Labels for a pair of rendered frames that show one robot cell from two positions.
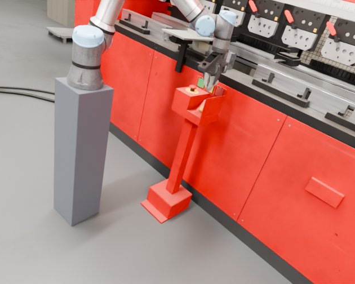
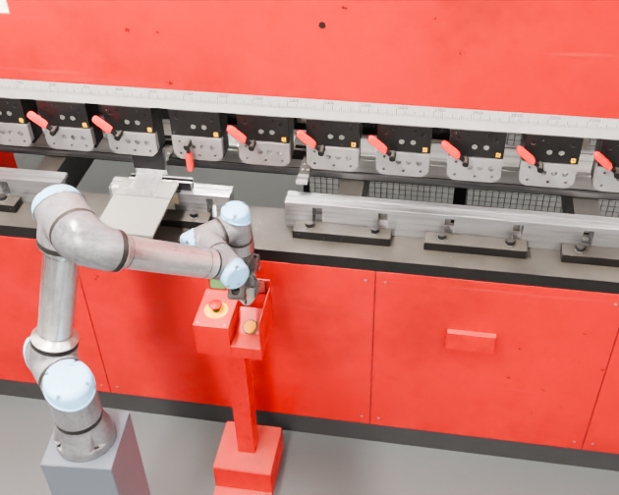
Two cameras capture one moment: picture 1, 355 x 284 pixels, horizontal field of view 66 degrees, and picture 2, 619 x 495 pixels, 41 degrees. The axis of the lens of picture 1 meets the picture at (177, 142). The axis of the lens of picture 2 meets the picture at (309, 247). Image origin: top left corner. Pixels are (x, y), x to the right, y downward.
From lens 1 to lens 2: 1.35 m
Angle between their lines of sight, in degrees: 23
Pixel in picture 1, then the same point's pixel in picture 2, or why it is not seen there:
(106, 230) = not seen: outside the picture
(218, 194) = (321, 402)
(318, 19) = (351, 130)
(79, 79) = (90, 447)
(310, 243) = (484, 401)
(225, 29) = (243, 235)
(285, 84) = (345, 216)
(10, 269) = not seen: outside the picture
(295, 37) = (327, 155)
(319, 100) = (404, 223)
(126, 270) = not seen: outside the picture
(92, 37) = (86, 388)
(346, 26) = (395, 133)
